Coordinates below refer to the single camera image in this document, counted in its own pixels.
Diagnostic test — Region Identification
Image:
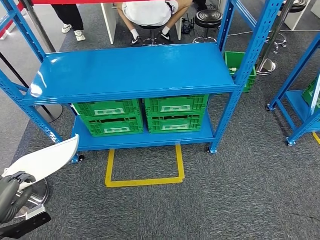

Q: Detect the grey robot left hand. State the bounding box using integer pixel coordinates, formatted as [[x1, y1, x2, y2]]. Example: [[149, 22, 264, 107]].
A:
[[0, 171, 37, 224]]

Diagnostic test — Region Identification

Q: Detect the white curved plastic panel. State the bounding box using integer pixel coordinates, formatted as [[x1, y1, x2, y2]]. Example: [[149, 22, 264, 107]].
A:
[[2, 134, 80, 192]]

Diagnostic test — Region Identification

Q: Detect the blue metal shelf rack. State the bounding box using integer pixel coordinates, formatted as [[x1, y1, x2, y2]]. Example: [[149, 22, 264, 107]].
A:
[[266, 31, 320, 147], [0, 0, 285, 165]]

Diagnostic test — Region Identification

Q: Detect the person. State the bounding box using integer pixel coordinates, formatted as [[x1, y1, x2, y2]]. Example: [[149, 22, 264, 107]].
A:
[[51, 3, 87, 43], [115, 0, 194, 46]]

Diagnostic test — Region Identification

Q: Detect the white desk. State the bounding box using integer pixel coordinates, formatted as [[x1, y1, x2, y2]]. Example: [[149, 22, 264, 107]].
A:
[[284, 1, 312, 32], [100, 2, 183, 46]]

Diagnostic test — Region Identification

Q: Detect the black stool chrome base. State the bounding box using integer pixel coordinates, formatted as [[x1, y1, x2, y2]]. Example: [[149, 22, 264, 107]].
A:
[[139, 24, 166, 47], [264, 0, 308, 56], [192, 9, 223, 45]]

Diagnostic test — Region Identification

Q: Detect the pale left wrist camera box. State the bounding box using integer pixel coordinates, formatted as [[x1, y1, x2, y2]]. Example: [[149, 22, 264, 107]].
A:
[[14, 204, 47, 222]]

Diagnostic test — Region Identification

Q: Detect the black cable bundle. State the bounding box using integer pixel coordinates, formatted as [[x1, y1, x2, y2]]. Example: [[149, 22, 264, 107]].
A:
[[182, 18, 195, 35]]

